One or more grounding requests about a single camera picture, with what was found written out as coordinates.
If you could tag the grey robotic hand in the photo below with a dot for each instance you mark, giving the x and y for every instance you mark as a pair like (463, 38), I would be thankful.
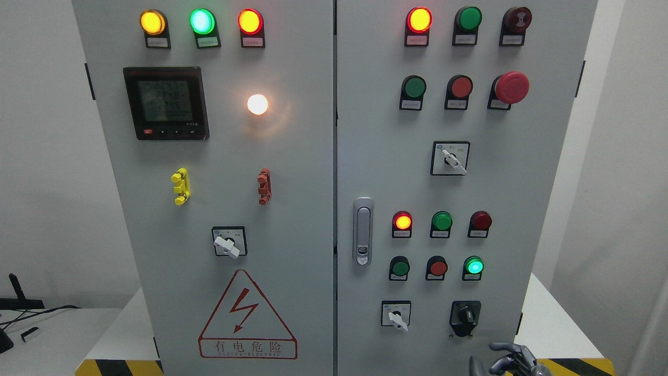
(518, 361)

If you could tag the black knob switch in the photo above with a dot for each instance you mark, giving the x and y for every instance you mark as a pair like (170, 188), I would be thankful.
(464, 317)

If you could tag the green push button lower right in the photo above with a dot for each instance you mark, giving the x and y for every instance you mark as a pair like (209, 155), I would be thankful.
(472, 268)

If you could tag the green push button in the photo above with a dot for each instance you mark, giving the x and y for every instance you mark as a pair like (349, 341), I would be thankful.
(412, 93)
(472, 268)
(399, 268)

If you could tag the red push button lower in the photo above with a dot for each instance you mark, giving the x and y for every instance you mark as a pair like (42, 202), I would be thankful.
(436, 268)

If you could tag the red push button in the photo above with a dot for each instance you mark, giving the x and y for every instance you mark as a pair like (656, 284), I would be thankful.
(458, 92)
(436, 268)

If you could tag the red indicator middle right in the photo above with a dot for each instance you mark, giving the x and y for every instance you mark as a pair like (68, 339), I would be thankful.
(479, 225)

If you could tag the green push button lower left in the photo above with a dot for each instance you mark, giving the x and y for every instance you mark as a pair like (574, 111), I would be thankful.
(399, 268)

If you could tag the green indicator middle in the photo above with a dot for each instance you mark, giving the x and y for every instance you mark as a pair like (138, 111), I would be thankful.
(441, 225)

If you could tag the red lit indicator middle left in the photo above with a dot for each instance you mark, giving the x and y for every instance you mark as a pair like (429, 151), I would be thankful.
(401, 225)

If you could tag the red lit indicator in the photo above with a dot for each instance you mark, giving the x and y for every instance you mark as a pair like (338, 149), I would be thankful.
(401, 225)
(417, 27)

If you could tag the red push button upper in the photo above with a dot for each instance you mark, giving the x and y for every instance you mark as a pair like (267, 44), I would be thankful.
(458, 92)

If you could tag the red emergency stop button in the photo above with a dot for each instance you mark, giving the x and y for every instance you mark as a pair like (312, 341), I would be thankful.
(507, 89)

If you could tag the grey electrical cabinet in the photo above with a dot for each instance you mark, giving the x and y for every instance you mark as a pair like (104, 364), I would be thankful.
(332, 72)

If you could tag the red danger warning sticker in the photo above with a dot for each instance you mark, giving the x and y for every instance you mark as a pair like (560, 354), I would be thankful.
(244, 325)

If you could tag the green push button upper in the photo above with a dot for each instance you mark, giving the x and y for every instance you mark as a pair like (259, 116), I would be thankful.
(412, 93)

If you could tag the red terminal connector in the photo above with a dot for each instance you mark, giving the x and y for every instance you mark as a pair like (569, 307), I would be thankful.
(264, 186)

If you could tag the dark red buzzer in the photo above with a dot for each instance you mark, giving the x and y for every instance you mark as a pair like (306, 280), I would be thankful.
(515, 23)

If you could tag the green indicator right top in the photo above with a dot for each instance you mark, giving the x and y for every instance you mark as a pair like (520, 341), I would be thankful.
(466, 24)

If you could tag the red lit indicator right top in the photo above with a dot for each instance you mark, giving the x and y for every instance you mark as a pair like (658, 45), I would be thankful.
(417, 27)

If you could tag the white glowing indicator light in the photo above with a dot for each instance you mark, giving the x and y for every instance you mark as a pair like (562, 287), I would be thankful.
(257, 104)

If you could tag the yellow terminal connector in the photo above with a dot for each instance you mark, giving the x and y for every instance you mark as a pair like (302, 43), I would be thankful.
(181, 186)

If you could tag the red lit indicator left door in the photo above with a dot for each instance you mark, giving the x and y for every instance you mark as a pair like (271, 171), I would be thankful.
(251, 25)

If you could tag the black digital power meter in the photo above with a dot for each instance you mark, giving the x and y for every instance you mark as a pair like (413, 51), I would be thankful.
(167, 103)

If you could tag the green lit indicator light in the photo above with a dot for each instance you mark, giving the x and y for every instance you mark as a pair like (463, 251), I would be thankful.
(204, 25)

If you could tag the small white black device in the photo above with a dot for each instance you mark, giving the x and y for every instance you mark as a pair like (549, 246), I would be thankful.
(30, 334)

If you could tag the yellow indicator light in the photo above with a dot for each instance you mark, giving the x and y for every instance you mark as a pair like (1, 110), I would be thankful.
(156, 29)

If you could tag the black monitor stand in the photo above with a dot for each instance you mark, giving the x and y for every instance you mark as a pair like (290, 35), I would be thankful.
(18, 303)

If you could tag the white selector switch lower right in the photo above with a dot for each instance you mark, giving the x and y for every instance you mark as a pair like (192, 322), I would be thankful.
(396, 313)

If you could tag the white selector switch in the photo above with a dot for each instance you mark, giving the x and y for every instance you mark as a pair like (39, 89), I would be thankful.
(396, 313)
(449, 158)

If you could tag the white selector switch upper right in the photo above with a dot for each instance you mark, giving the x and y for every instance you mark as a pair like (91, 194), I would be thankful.
(449, 158)

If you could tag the silver door handle lock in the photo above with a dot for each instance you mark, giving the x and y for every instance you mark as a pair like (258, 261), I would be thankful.
(363, 224)

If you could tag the white selector switch left door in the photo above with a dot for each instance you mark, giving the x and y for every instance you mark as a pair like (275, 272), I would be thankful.
(229, 241)

